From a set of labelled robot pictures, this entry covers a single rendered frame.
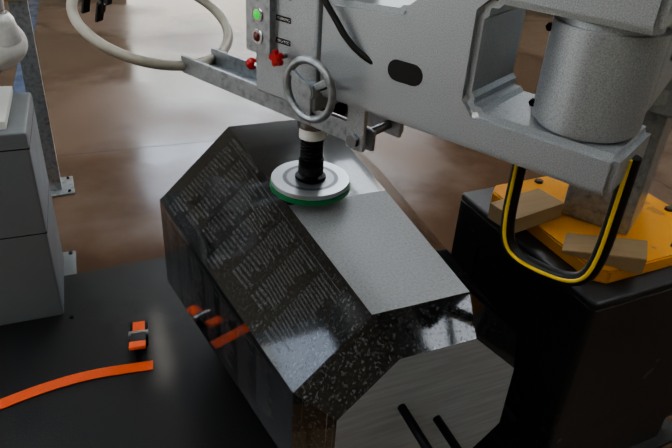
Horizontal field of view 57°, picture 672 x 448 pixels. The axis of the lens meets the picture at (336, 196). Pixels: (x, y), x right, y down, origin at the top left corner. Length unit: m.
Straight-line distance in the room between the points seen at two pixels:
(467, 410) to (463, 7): 0.91
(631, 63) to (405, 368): 0.72
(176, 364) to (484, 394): 1.24
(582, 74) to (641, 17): 0.12
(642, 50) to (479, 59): 0.28
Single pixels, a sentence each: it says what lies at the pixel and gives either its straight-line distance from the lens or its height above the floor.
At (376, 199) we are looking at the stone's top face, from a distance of 1.70.
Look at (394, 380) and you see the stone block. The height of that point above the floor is 0.74.
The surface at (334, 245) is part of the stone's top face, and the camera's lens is 1.50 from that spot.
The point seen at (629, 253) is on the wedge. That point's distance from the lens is 1.77.
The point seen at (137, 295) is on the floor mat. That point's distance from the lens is 2.73.
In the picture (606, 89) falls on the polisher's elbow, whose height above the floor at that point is 1.37.
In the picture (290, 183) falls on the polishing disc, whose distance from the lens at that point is 1.64.
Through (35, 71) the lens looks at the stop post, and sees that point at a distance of 3.35.
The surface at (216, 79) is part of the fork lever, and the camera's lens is 1.75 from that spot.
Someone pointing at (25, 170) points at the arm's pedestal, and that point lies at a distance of 2.37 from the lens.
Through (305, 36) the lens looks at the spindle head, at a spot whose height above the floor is 1.32.
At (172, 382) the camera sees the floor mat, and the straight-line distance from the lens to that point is 2.34.
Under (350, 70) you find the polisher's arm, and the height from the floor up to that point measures 1.28.
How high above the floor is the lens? 1.70
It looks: 30 degrees down
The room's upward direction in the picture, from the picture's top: 4 degrees clockwise
